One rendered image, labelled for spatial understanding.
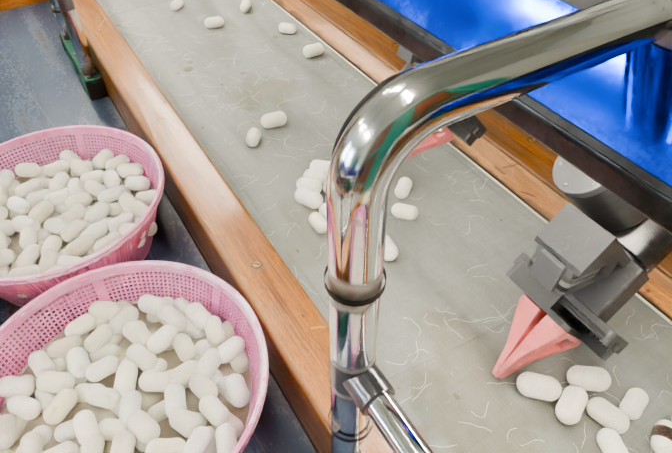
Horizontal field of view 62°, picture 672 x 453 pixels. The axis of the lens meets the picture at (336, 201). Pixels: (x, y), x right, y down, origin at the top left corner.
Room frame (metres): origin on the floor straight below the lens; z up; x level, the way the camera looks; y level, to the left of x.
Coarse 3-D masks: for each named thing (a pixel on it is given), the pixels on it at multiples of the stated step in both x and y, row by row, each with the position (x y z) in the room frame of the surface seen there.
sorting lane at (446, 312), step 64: (128, 0) 1.08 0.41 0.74; (192, 0) 1.08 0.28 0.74; (256, 0) 1.07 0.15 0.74; (192, 64) 0.83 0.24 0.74; (256, 64) 0.83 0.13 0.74; (320, 64) 0.83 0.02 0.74; (192, 128) 0.65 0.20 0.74; (320, 128) 0.65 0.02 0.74; (256, 192) 0.52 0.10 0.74; (320, 192) 0.52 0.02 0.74; (448, 192) 0.52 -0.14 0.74; (320, 256) 0.41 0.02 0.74; (448, 256) 0.41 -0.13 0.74; (512, 256) 0.41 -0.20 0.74; (384, 320) 0.33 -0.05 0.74; (448, 320) 0.33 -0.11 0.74; (512, 320) 0.33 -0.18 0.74; (640, 320) 0.32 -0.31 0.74; (448, 384) 0.26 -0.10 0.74; (512, 384) 0.26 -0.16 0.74; (640, 384) 0.26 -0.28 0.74; (448, 448) 0.20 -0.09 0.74; (512, 448) 0.20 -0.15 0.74; (576, 448) 0.20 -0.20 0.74; (640, 448) 0.20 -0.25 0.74
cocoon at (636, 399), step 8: (632, 392) 0.24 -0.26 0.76; (640, 392) 0.24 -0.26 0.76; (624, 400) 0.23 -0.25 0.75; (632, 400) 0.23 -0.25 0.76; (640, 400) 0.23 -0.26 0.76; (648, 400) 0.23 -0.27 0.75; (624, 408) 0.23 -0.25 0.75; (632, 408) 0.22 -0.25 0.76; (640, 408) 0.22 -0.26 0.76; (632, 416) 0.22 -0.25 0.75; (640, 416) 0.22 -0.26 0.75
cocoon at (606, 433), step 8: (600, 432) 0.20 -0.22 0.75; (608, 432) 0.20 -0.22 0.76; (616, 432) 0.20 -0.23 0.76; (600, 440) 0.20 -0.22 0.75; (608, 440) 0.20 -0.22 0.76; (616, 440) 0.20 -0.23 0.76; (600, 448) 0.19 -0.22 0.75; (608, 448) 0.19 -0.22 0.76; (616, 448) 0.19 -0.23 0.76; (624, 448) 0.19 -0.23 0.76
